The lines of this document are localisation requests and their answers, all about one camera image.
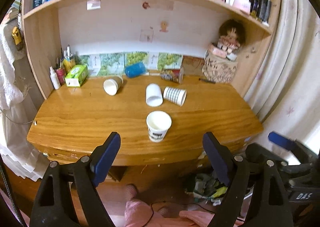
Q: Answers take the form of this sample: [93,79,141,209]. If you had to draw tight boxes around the striped paper cup lying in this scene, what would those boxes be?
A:
[163,87,187,107]

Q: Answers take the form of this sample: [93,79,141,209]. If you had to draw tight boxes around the red pen holder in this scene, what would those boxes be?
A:
[55,68,66,85]

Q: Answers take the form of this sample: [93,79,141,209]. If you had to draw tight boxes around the white patterned curtain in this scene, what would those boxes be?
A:
[245,0,319,165]

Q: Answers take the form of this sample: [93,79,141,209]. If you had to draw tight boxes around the white cup lying down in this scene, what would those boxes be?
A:
[145,83,163,107]

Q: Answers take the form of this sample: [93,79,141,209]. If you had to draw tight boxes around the pink cloth on floor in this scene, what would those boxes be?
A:
[124,183,245,227]

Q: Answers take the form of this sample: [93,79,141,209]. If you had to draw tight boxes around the yellow black tool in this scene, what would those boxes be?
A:
[11,26,24,51]

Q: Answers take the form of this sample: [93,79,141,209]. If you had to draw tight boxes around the blue cup lying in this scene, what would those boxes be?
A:
[124,62,146,78]

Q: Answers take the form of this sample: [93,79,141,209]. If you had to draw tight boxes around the brown paper cup lying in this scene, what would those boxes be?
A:
[103,75,124,96]

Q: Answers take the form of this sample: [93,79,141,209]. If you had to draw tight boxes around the woven basket with items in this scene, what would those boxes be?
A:
[202,44,238,83]

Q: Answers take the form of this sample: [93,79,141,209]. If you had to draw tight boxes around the wooden desk hutch shelf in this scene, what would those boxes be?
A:
[22,0,281,97]

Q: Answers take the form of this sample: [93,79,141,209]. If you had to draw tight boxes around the white lace cloth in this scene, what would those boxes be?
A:
[1,19,49,181]

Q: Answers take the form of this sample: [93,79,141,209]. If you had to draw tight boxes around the patterned cup lying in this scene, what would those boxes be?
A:
[160,68,184,84]

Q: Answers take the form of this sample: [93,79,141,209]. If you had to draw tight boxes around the brown-haired doll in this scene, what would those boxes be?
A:
[217,19,246,53]

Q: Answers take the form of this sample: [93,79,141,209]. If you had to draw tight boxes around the colourful clutter under desk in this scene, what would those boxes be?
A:
[183,171,228,206]

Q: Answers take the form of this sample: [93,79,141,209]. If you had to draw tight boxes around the upright white paper cup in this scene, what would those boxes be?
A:
[146,110,172,143]

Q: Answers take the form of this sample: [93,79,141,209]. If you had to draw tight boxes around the green tissue box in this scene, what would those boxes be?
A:
[65,64,88,87]

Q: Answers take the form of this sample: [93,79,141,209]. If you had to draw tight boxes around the white small bottle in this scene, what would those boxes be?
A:
[50,66,61,90]

